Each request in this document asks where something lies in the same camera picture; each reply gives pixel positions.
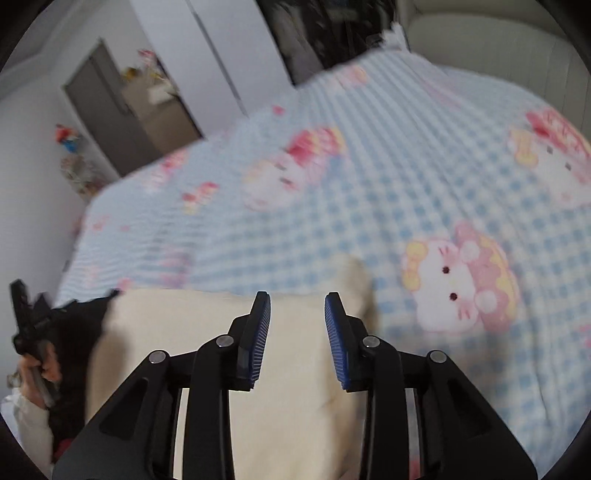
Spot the grey door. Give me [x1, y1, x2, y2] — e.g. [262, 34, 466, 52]
[62, 39, 160, 178]

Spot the person's left hand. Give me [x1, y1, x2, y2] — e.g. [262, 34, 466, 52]
[17, 353, 63, 409]

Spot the beige cabinet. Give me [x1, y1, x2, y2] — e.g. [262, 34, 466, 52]
[122, 83, 204, 155]

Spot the white wardrobe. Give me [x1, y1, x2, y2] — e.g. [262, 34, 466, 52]
[129, 0, 296, 134]

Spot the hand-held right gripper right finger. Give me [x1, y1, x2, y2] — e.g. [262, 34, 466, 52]
[324, 292, 539, 480]

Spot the red and blue toy figure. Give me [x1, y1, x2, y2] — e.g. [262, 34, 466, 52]
[54, 124, 84, 155]

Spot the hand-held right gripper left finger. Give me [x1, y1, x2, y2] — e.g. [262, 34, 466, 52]
[52, 291, 271, 480]

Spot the small white shelf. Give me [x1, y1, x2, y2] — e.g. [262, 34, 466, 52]
[60, 154, 112, 201]

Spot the beige headboard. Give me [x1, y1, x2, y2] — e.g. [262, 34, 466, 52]
[402, 0, 591, 121]

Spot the cream garment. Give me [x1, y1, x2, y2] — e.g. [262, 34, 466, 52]
[85, 254, 379, 480]

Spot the blue checkered printed blanket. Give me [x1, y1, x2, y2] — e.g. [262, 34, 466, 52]
[55, 48, 591, 480]

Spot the dark open closet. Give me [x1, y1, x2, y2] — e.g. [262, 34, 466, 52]
[256, 0, 407, 86]

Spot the black garment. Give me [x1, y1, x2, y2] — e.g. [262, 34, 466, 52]
[46, 288, 121, 462]

